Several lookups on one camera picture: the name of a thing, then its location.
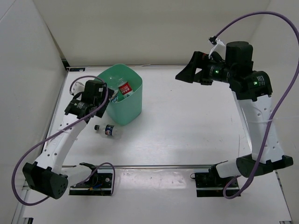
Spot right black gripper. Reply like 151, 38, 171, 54
175, 52, 236, 86

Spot blue white label clear bottle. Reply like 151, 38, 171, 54
109, 90, 119, 103

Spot red label plastic bottle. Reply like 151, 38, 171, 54
118, 78, 134, 98

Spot Pepsi label plastic bottle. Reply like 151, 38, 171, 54
94, 124, 122, 139

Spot clear plastic bottle white cap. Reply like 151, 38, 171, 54
104, 76, 120, 91

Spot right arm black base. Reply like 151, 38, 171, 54
190, 169, 233, 197

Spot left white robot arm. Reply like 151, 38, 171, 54
22, 79, 113, 199

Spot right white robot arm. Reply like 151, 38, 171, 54
175, 41, 293, 187

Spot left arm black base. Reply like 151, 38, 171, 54
69, 162, 116, 196

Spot green plastic bin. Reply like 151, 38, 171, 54
98, 64, 142, 126

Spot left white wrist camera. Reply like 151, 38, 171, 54
69, 82, 85, 96

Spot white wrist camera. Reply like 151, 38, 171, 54
69, 82, 85, 96
208, 37, 226, 58

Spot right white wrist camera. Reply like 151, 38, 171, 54
208, 37, 226, 58

